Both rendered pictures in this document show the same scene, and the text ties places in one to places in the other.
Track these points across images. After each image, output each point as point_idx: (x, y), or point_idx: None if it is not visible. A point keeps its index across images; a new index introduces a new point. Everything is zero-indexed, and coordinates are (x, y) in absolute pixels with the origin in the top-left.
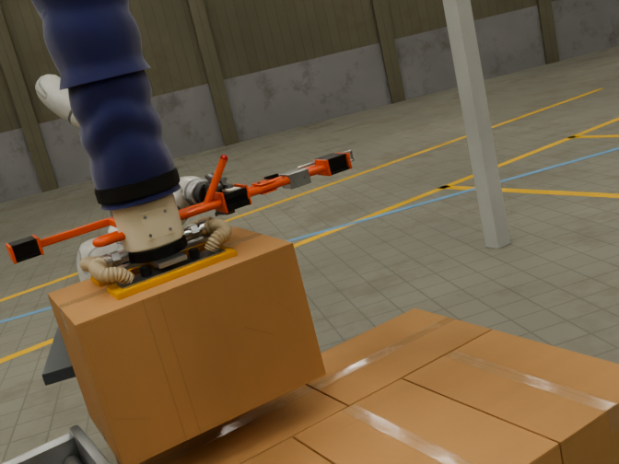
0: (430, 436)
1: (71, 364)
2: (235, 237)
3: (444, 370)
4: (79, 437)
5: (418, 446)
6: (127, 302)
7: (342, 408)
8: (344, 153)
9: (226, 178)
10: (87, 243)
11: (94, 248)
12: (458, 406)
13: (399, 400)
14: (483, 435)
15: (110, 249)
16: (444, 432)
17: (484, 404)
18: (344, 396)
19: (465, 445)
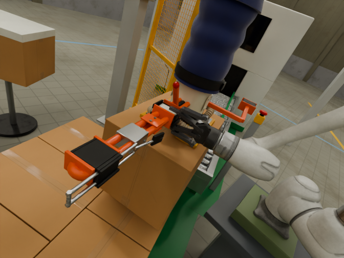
0: (33, 178)
1: (240, 180)
2: (166, 144)
3: (10, 253)
4: (200, 168)
5: (40, 173)
6: (163, 96)
7: (89, 205)
8: (71, 153)
9: (180, 108)
10: (307, 179)
11: (295, 176)
12: (9, 203)
13: (51, 211)
14: (1, 178)
15: (291, 185)
16: (24, 181)
17: None
18: (91, 217)
19: (14, 172)
